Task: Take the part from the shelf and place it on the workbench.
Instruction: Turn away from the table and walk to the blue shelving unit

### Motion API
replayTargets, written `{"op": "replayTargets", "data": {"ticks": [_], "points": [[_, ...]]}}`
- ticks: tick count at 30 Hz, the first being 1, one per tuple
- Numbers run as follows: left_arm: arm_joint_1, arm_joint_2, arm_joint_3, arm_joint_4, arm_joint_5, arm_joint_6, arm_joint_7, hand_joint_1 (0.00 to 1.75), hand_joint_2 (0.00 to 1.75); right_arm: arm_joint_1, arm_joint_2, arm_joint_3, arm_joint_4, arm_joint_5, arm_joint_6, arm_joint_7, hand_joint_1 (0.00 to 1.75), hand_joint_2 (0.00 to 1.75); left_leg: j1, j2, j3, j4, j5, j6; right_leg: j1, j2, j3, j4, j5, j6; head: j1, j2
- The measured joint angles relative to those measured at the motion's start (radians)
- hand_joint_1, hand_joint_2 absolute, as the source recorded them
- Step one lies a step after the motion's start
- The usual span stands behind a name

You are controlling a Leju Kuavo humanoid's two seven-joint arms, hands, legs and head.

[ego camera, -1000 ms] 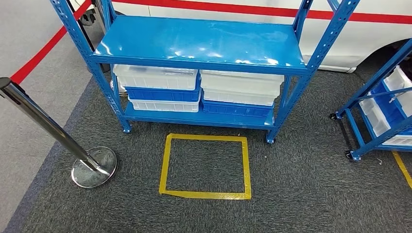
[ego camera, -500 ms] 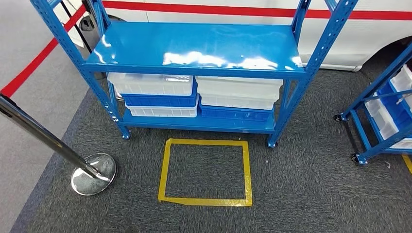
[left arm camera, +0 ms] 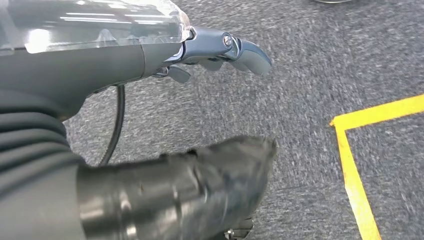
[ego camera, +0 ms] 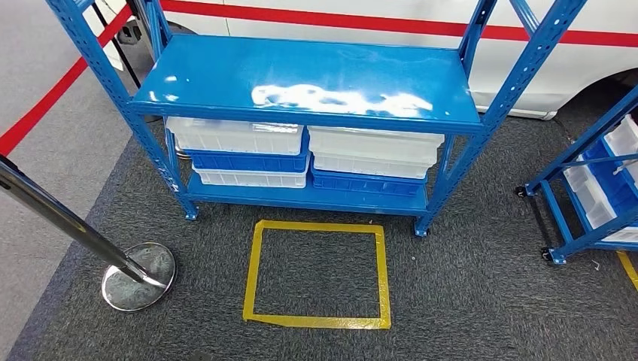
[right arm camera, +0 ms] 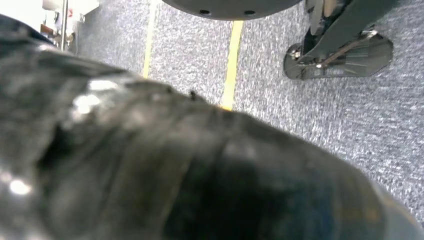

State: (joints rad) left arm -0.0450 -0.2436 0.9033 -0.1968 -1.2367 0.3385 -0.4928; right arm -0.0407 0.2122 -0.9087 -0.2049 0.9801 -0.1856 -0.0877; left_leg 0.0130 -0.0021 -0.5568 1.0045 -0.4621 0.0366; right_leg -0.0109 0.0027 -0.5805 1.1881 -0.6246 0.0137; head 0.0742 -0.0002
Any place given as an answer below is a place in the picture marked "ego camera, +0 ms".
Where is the blue metal shelf rack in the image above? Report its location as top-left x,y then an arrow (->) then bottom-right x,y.
44,0 -> 589,238

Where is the black car tyre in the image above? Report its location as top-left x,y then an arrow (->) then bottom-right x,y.
117,17 -> 200,48

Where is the blue wheeled cart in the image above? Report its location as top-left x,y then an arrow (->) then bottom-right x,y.
515,84 -> 638,265

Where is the blue plastic bin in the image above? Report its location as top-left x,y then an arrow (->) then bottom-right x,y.
311,166 -> 428,198
580,139 -> 638,217
185,132 -> 311,174

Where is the black stanchion post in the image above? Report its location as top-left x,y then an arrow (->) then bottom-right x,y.
92,0 -> 143,89

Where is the red barrier belt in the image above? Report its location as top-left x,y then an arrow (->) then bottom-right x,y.
0,5 -> 135,157
159,0 -> 638,50

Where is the white car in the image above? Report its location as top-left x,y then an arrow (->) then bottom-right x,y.
82,0 -> 638,120

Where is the white plastic bin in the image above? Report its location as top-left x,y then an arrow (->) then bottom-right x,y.
307,125 -> 445,165
563,162 -> 616,230
193,162 -> 310,190
603,114 -> 638,185
166,117 -> 305,156
600,226 -> 638,244
311,151 -> 435,181

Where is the yellow floor tape square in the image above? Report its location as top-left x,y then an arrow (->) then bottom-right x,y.
242,220 -> 392,331

